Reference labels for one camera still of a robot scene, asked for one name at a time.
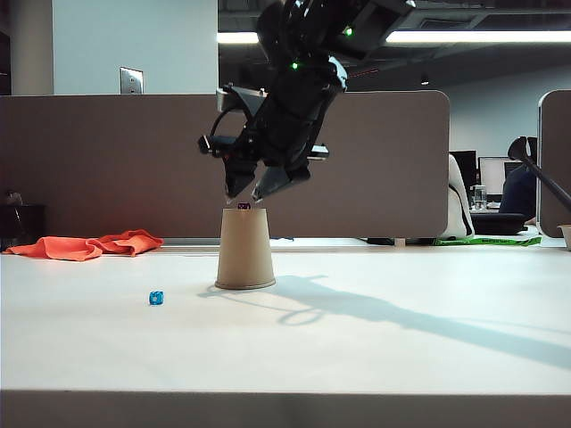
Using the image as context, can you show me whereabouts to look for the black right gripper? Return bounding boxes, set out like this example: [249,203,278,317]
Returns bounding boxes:
[198,56,349,202]

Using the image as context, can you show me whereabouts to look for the brown paper cup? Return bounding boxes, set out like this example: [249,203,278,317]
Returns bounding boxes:
[214,207,277,292]

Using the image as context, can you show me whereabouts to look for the orange cloth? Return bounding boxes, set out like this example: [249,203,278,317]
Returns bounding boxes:
[3,228,166,262]

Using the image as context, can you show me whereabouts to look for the black computer monitor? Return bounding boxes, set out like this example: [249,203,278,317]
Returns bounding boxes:
[450,150,479,198]

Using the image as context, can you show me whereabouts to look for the clear water bottle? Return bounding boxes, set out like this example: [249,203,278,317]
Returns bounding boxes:
[469,184,488,211]

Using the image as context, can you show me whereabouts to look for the green tape strip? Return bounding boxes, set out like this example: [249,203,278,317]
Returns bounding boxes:
[434,235,542,248]

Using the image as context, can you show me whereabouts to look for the dark box with clutter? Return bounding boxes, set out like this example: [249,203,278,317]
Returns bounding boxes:
[0,190,47,251]

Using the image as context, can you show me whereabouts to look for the long ceiling light strip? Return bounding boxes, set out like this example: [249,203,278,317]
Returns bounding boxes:
[218,29,571,45]

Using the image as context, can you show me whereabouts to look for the person in dark shirt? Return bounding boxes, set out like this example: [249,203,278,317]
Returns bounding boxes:
[498,163,538,225]

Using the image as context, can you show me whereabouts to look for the narrow brown partition panel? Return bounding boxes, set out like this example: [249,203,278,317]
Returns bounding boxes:
[536,88,571,239]

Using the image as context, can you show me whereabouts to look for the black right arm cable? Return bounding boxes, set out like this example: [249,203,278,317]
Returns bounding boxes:
[208,105,247,144]

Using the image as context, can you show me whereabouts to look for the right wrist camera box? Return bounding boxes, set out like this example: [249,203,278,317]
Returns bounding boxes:
[216,84,269,113]

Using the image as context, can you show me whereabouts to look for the silver wall outlet plate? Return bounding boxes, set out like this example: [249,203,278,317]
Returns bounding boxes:
[119,66,145,95]

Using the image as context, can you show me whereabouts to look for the white bag with black strap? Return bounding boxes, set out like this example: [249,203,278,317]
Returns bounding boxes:
[447,152,476,240]

